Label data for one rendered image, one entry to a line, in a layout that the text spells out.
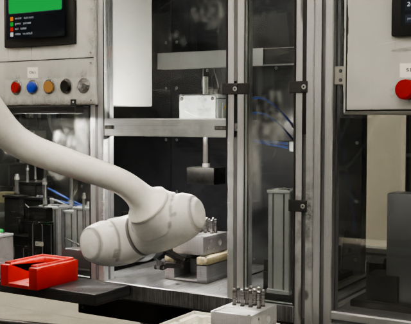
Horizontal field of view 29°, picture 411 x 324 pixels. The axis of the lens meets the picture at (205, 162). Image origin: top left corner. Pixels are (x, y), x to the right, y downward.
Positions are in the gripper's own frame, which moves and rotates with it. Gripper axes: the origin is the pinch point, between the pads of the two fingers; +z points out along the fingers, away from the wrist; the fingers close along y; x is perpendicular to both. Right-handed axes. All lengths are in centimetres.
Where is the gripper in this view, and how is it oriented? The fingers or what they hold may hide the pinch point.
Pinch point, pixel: (190, 242)
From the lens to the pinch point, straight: 213.4
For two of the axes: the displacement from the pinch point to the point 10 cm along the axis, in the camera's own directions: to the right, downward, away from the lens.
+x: -8.5, -0.3, 5.2
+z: 5.2, 0.8, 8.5
